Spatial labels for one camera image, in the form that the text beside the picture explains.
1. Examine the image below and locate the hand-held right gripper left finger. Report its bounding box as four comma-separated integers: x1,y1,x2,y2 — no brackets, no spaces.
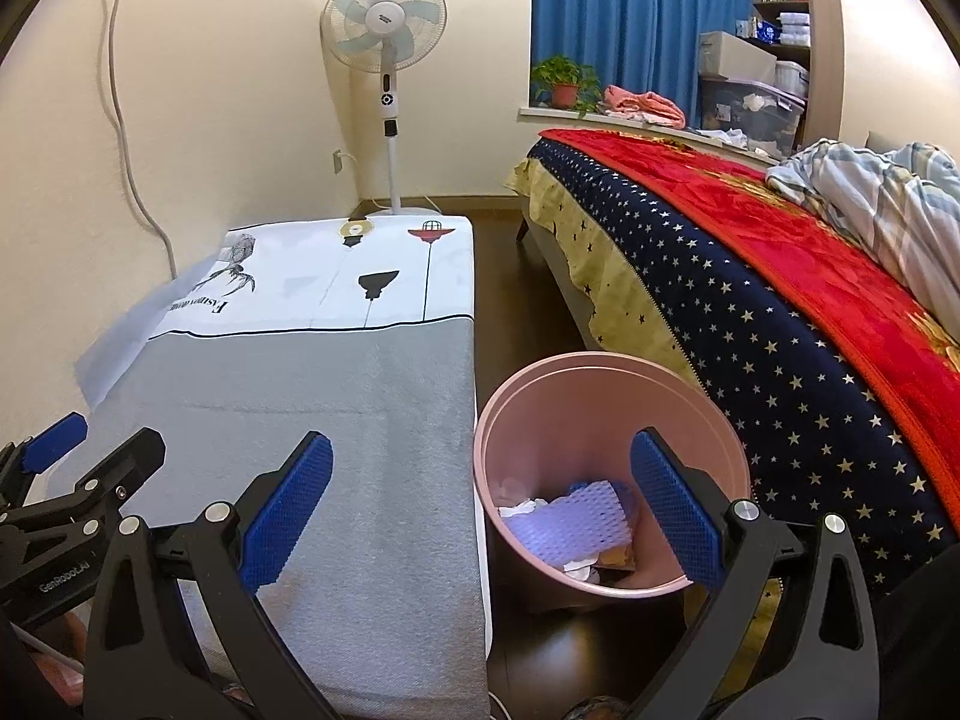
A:
79,431,338,720

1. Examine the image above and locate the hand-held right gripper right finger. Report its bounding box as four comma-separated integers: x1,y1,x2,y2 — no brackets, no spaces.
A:
628,427,882,720

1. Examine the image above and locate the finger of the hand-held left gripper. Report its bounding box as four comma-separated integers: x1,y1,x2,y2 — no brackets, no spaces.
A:
0,412,89,511
0,427,166,541

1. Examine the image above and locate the purple foam sheet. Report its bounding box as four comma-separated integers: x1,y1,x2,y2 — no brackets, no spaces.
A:
499,481,637,569

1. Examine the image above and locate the pink trash bin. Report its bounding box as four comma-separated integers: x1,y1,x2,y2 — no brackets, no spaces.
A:
474,351,751,598

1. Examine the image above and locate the white paper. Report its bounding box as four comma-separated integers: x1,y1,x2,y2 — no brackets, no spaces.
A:
499,497,560,520

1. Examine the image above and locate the grey white printed table cloth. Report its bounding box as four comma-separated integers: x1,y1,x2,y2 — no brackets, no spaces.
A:
45,216,496,720

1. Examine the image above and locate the bed with starry blanket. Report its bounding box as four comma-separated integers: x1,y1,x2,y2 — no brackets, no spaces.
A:
502,139,960,595

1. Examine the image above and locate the red blanket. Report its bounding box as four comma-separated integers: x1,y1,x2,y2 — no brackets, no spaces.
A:
540,127,960,533

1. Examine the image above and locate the striped grey duvet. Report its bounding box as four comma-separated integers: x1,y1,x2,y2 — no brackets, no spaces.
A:
765,139,960,332

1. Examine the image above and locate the clear plastic storage box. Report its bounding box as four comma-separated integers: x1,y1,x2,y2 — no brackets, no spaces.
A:
697,75,808,155

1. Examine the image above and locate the pink folded cloth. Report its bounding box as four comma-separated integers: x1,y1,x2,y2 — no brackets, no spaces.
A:
604,85,688,125

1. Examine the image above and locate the potted green plant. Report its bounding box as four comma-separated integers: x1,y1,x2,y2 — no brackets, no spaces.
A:
531,56,602,118

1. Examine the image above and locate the beige cardboard box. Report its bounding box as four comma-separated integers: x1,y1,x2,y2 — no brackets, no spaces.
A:
699,31,778,83

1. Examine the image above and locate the blue curtain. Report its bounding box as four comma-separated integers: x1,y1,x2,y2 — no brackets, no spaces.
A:
531,0,753,121

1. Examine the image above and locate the white standing fan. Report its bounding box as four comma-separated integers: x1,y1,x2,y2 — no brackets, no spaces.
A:
321,0,449,220

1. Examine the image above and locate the grey wall cable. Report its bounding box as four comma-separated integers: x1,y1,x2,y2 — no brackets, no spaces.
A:
109,0,182,280

